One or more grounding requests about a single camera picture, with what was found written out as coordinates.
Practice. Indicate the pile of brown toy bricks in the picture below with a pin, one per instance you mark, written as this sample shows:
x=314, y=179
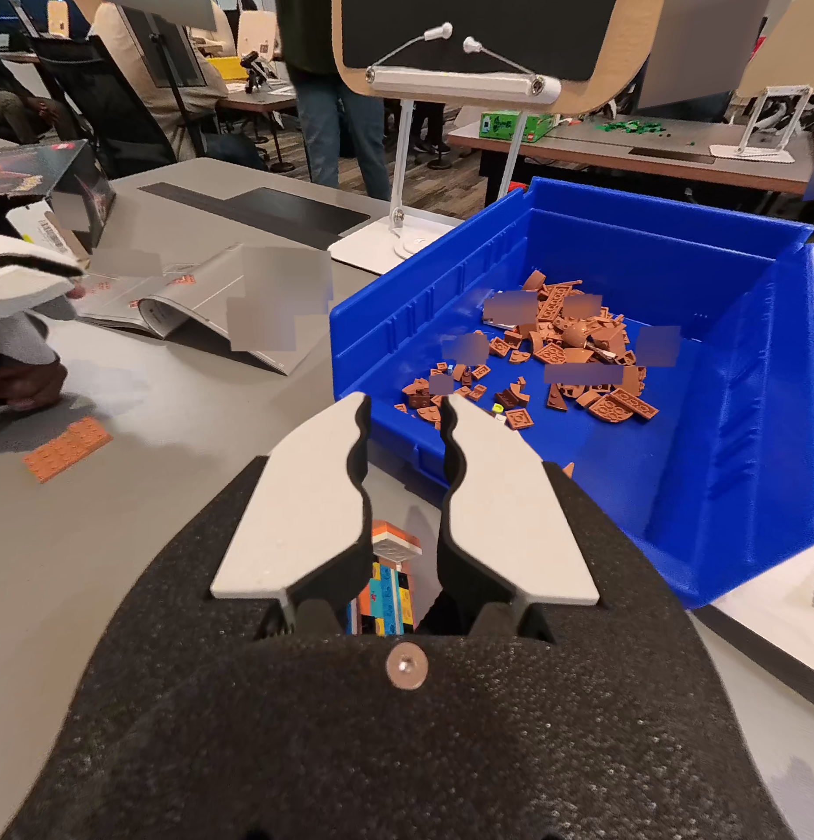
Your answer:
x=565, y=354

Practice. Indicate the black office chair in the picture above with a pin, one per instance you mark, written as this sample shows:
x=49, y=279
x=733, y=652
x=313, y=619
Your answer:
x=112, y=111

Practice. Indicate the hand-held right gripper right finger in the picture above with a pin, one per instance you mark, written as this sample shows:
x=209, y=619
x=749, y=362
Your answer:
x=512, y=511

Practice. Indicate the dark toy set box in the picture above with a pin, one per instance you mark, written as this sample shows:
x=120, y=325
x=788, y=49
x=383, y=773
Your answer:
x=26, y=171

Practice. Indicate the black strip on desk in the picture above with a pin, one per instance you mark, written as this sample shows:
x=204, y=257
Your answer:
x=275, y=210

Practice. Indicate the white sheet with black edge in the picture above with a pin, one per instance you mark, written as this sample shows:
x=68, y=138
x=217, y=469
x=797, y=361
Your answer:
x=782, y=610

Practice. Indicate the person's left hand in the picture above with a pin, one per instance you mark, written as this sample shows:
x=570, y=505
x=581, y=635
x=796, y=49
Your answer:
x=22, y=387

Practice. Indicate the grey desk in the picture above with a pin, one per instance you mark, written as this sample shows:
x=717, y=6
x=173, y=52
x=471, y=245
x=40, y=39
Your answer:
x=151, y=525

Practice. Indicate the small white stand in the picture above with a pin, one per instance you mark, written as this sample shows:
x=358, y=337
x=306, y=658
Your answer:
x=761, y=141

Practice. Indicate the blue plastic bin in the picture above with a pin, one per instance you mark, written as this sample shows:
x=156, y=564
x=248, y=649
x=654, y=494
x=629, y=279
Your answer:
x=742, y=420

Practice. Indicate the pile of green toy bricks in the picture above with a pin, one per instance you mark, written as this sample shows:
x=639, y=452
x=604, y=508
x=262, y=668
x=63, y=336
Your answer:
x=634, y=127

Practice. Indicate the dark screen on pole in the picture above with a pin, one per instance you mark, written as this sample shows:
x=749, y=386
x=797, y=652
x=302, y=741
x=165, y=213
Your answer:
x=164, y=46

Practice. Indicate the black board with wooden edge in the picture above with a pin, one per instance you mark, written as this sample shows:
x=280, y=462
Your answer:
x=473, y=33

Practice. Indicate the colourful toy brick model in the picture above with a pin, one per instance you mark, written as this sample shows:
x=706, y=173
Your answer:
x=388, y=591

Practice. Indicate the open instruction booklet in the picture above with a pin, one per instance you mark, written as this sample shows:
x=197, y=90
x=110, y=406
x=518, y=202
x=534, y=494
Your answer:
x=197, y=289

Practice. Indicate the green toy set box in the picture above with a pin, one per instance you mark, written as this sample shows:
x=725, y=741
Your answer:
x=512, y=124

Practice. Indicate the orange flat toy brick plate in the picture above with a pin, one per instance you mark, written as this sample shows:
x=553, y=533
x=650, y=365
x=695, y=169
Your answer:
x=66, y=448

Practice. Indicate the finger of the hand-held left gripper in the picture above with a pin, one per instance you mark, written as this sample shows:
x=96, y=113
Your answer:
x=19, y=249
x=19, y=292

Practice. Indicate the white board stand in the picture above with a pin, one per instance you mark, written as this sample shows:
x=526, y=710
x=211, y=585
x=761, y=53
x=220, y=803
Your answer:
x=460, y=85

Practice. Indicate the yellow bin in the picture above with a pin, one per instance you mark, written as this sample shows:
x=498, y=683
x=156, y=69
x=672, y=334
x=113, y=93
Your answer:
x=226, y=68

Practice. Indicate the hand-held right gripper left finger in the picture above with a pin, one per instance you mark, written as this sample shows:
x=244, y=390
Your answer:
x=295, y=499

